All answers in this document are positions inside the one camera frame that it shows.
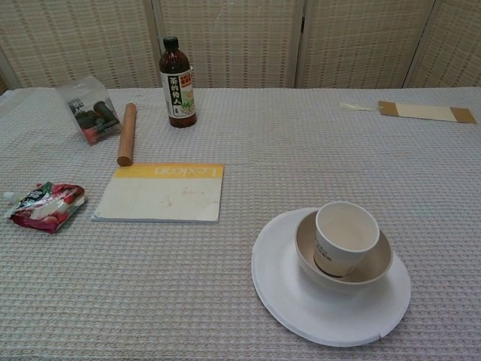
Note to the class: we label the white paper cup blue print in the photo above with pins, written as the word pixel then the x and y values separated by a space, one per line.
pixel 338 248

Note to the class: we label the beige bowl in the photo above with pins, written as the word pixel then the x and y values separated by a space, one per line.
pixel 372 269

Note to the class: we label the white paper plate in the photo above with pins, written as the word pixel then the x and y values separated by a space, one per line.
pixel 323 308

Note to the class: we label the yellow white notepad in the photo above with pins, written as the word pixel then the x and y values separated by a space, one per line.
pixel 161 199

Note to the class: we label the brown tea bottle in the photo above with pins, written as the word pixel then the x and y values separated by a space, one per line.
pixel 176 94

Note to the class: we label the waffle weave tablecloth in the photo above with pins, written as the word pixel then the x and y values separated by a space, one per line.
pixel 188 286

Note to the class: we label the wooden rolling pin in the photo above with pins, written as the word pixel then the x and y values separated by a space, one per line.
pixel 126 131

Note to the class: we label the small cream paper scrap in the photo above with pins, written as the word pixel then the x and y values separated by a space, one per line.
pixel 353 107

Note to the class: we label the woven folding screen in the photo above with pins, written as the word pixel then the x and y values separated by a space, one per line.
pixel 244 41

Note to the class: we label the clear plastic box dark items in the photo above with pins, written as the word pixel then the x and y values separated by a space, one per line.
pixel 90 109

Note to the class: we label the red snack pouch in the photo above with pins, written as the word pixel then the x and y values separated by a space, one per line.
pixel 49 207

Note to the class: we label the brown cream cardboard strip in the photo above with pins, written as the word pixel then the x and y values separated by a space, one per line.
pixel 424 111

